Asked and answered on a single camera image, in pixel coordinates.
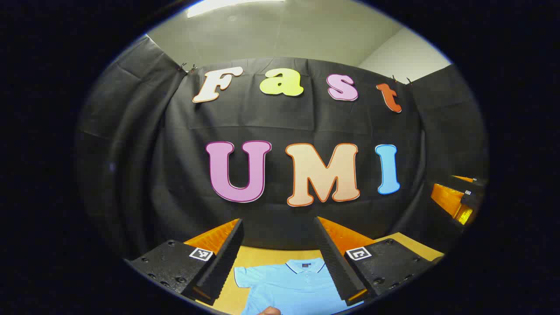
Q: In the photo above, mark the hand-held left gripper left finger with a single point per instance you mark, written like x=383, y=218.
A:
x=225, y=258

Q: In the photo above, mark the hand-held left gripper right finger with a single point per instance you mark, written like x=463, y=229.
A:
x=334, y=258

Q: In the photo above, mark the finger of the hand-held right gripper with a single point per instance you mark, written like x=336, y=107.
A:
x=474, y=180
x=448, y=199

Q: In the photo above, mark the light blue T-shirt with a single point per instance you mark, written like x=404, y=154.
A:
x=288, y=284

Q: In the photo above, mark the black backdrop cloth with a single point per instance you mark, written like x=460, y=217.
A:
x=175, y=175

